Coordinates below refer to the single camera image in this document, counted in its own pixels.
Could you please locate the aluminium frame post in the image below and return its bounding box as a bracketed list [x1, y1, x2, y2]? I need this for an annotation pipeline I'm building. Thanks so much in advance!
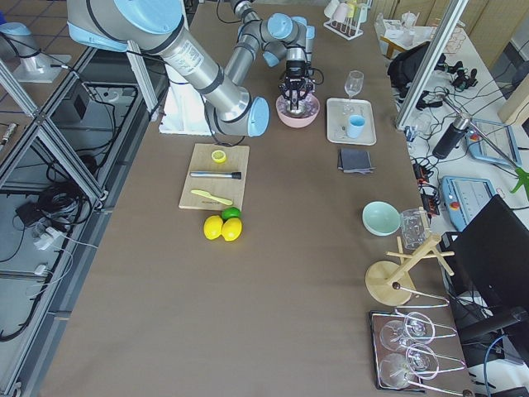
[395, 0, 468, 131]

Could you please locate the pink bowl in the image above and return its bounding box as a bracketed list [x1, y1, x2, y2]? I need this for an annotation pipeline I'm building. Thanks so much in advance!
[275, 94, 321, 128]

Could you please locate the blue teach pendant near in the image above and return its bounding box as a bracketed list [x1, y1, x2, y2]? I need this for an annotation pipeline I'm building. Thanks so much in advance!
[441, 176, 494, 232]

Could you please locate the cream serving tray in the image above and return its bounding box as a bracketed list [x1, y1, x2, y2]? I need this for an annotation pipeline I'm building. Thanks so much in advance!
[326, 98, 377, 146]

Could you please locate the clear ice cubes pile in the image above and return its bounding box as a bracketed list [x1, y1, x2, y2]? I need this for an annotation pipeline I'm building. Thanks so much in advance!
[277, 97, 317, 118]

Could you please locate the clear glass jar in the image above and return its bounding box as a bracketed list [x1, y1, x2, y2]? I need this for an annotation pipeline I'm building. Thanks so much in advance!
[400, 208, 428, 250]

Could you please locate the clear wine glass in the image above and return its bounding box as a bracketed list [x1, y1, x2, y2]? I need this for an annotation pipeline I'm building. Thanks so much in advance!
[344, 70, 364, 99]

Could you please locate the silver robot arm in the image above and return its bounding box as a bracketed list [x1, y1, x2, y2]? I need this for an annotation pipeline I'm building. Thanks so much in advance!
[226, 1, 315, 115]
[67, 1, 269, 136]

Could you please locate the half lemon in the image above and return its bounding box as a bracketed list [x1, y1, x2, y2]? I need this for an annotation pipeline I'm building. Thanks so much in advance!
[211, 150, 227, 164]

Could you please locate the pink plastic cup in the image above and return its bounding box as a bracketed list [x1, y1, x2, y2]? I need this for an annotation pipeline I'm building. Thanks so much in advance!
[332, 2, 350, 23]

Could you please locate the grey folded cloth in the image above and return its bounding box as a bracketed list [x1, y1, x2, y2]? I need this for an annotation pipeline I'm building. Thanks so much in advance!
[337, 148, 374, 175]

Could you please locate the yellow lemon lower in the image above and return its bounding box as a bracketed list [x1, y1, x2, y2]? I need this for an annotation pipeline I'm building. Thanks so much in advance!
[221, 218, 243, 242]

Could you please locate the bamboo cutting board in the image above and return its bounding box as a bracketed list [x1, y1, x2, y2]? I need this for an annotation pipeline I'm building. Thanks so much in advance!
[179, 143, 250, 211]

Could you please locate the blue teach pendant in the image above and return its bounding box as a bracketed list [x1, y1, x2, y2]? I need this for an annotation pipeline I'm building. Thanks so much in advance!
[465, 118, 522, 167]
[441, 176, 494, 232]

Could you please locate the upturned wine glass lower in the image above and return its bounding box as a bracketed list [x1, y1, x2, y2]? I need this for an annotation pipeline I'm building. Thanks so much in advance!
[379, 342, 466, 390]

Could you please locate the black backpack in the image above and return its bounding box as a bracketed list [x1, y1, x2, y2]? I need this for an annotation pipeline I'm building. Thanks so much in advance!
[387, 41, 430, 98]

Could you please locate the wooden cup tree stand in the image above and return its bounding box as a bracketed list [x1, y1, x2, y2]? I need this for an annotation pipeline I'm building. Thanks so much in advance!
[365, 234, 455, 308]

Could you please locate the yellow lemon upper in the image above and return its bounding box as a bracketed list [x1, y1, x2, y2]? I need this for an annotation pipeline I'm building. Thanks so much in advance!
[203, 215, 224, 240]

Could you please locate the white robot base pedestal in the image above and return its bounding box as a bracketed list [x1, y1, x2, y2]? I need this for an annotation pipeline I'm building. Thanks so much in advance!
[159, 82, 211, 136]

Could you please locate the white plastic cup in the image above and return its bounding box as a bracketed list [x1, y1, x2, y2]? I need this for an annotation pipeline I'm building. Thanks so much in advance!
[324, 0, 340, 19]

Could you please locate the black thermos bottle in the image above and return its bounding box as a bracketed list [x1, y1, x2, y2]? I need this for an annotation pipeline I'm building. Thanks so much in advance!
[432, 113, 472, 160]

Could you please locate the black office chair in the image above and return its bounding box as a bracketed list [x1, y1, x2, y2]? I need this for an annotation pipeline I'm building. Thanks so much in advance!
[440, 194, 529, 397]

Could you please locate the upturned wine glass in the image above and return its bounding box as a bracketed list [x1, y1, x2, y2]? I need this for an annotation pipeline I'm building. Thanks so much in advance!
[379, 342, 466, 390]
[379, 312, 457, 352]

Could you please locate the yellow lemon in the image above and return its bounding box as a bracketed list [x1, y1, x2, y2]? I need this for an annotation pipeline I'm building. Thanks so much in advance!
[203, 215, 224, 240]
[221, 218, 243, 242]

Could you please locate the green lime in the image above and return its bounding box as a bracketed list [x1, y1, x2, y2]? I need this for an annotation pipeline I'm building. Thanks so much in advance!
[221, 207, 241, 221]

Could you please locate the upturned wine glass upper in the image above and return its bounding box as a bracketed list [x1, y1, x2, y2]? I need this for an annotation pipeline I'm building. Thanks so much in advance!
[379, 312, 457, 352]

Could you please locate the yellow green cup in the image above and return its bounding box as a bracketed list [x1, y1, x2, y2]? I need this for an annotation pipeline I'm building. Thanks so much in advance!
[346, 0, 357, 19]

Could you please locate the yellow plastic knife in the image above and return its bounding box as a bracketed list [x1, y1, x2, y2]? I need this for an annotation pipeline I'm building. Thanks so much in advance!
[190, 189, 233, 206]

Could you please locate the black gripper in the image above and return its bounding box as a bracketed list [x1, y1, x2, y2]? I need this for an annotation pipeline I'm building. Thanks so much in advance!
[279, 60, 314, 112]

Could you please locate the green bowl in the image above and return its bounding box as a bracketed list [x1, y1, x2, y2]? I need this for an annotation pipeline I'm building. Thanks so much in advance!
[362, 201, 400, 237]

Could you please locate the dark metal glass tray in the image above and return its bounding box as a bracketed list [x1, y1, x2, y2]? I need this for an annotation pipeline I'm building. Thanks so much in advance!
[369, 311, 426, 394]

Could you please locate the steel muddler black tip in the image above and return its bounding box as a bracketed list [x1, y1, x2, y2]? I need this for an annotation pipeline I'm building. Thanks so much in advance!
[188, 171, 242, 180]

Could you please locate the blue teach pendant far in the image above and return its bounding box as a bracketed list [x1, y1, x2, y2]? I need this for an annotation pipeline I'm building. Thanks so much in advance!
[465, 118, 522, 167]

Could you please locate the blue cup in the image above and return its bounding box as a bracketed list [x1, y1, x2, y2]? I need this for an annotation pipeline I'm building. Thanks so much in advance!
[346, 114, 365, 139]

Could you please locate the mint green cup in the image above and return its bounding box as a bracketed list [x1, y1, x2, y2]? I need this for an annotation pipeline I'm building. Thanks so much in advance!
[355, 4, 369, 26]

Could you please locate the white wire cup rack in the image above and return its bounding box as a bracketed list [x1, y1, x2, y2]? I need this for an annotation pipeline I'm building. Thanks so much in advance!
[323, 17, 364, 41]

